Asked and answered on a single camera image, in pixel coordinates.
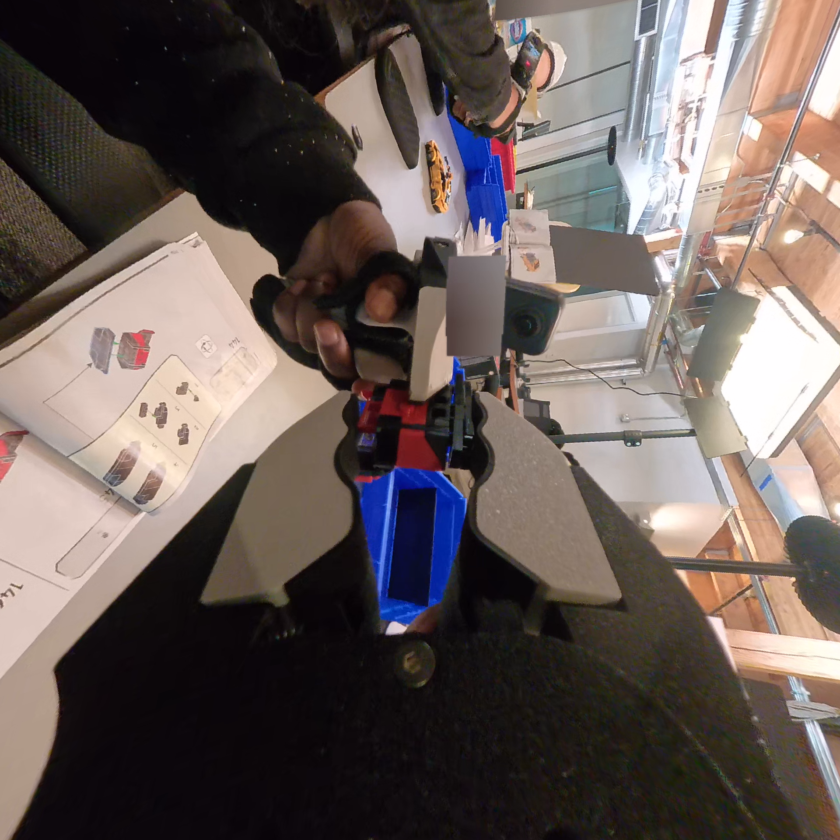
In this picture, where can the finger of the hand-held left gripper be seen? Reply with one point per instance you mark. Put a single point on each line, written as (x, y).
(430, 341)

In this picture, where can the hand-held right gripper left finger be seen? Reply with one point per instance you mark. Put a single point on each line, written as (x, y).
(282, 518)

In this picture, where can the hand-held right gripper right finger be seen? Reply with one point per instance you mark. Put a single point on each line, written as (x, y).
(544, 518)

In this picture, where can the red black lego module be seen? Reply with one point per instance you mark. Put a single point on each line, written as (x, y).
(407, 420)

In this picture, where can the person's left forearm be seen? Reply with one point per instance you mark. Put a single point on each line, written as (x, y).
(197, 131)

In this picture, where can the yellow lego car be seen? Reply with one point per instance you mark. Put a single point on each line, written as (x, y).
(438, 177)

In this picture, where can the lego instruction booklet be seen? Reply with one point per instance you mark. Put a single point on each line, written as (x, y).
(65, 394)

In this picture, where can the person's left hand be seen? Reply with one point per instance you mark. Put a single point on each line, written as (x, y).
(341, 243)

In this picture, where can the person's right hand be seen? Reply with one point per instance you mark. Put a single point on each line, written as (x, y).
(423, 623)

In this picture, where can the white table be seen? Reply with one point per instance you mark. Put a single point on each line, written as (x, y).
(394, 197)

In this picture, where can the stack of blue bins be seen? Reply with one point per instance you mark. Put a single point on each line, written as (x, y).
(485, 197)

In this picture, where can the black light stand pole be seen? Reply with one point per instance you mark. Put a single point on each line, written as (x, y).
(623, 437)

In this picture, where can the blue plastic bin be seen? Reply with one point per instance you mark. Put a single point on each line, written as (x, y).
(407, 544)

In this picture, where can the black foam pad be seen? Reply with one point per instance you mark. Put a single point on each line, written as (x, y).
(397, 111)

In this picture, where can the black boom pole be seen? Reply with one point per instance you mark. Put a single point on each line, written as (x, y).
(722, 565)

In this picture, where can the black wrist device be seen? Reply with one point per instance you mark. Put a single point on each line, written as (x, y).
(528, 62)

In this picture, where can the studio light panel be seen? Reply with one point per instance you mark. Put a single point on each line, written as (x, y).
(774, 387)

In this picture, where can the black fuzzy microphone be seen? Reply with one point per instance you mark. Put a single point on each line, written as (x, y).
(817, 571)

